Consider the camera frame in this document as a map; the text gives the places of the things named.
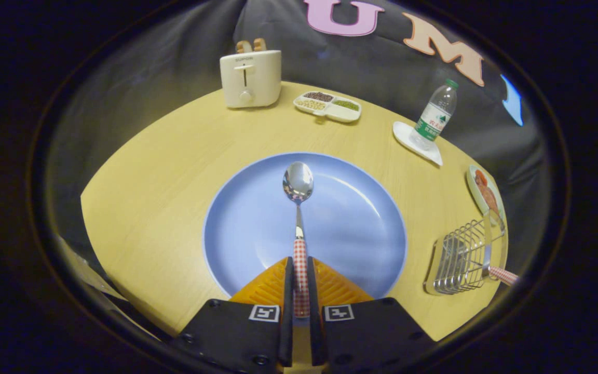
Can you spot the green-rimmed plate of meat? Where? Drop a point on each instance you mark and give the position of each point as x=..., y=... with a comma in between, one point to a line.
x=486, y=195

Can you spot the white divided snack dish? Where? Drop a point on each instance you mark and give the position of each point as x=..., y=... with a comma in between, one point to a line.
x=338, y=111

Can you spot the cream white toaster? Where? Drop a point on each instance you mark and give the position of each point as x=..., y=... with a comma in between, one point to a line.
x=257, y=83

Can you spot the clear water bottle green cap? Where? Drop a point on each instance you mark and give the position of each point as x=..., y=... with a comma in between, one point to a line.
x=434, y=119

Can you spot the blue round plate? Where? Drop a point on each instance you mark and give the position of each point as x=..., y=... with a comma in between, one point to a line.
x=356, y=218

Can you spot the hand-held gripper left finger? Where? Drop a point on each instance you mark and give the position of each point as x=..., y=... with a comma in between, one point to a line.
x=236, y=337

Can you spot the white square coaster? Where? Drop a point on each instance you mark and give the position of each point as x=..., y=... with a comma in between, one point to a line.
x=405, y=135

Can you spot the clear box with metal drainer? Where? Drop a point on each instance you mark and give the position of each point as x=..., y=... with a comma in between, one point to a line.
x=460, y=259

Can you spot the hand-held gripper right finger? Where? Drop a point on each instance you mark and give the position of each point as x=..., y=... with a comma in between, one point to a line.
x=371, y=337

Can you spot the toasted bread slice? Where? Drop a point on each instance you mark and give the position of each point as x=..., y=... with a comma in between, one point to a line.
x=260, y=44
x=243, y=47

